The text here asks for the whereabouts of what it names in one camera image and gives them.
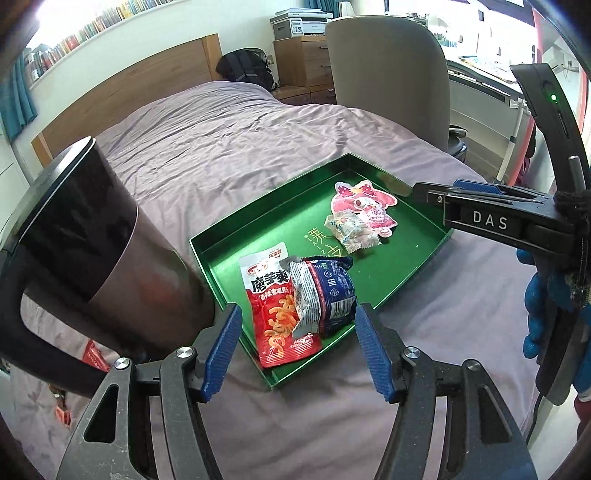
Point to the wooden headboard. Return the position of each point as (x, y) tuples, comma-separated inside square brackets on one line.
[(138, 83)]

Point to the green tray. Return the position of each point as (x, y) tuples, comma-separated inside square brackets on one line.
[(295, 221)]

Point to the clear candy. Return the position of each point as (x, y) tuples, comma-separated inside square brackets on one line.
[(351, 233)]

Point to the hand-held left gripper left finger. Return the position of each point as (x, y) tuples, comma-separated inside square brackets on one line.
[(221, 350)]

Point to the white desk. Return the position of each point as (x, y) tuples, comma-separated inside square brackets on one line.
[(480, 78)]

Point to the grey office chair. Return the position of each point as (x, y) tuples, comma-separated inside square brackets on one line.
[(388, 69)]

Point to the black backpack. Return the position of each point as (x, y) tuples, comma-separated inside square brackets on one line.
[(244, 67)]

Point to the person's right hand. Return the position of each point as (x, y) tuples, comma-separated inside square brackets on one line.
[(540, 304)]

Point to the wooden drawer cabinet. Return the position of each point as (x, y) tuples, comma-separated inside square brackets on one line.
[(300, 60)]

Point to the pink character-shaped snack packet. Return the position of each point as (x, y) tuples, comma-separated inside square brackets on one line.
[(355, 203)]

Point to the copper and black electric kettle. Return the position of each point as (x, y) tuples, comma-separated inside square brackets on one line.
[(92, 240)]

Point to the grey printer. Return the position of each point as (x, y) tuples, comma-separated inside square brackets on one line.
[(300, 25)]

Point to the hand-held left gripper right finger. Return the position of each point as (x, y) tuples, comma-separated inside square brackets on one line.
[(374, 350)]

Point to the blue and white snack bag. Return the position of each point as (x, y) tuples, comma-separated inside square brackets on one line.
[(328, 290)]

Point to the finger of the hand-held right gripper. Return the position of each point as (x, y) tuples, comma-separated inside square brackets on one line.
[(478, 185), (429, 191)]

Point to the tall red and white snack packet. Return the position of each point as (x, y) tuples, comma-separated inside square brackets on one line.
[(270, 318)]

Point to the row of books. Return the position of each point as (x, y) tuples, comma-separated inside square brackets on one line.
[(92, 27)]

